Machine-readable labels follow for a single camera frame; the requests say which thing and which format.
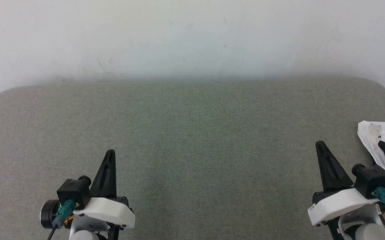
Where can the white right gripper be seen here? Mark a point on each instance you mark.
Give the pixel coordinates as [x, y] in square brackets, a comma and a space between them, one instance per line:
[339, 203]

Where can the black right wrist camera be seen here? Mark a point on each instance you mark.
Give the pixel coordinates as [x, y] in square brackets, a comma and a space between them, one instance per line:
[372, 178]

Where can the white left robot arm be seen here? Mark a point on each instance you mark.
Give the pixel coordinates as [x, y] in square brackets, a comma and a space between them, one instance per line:
[86, 236]

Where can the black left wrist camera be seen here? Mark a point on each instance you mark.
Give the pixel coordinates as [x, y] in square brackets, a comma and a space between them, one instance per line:
[74, 191]

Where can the white garment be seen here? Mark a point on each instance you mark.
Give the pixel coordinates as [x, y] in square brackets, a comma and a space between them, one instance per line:
[369, 133]

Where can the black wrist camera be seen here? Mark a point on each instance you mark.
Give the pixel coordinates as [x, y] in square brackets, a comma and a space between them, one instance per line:
[372, 178]
[74, 191]

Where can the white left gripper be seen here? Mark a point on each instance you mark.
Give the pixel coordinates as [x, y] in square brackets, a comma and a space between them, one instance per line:
[109, 211]

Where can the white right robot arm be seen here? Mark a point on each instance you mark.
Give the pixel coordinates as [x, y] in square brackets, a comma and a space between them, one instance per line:
[365, 230]

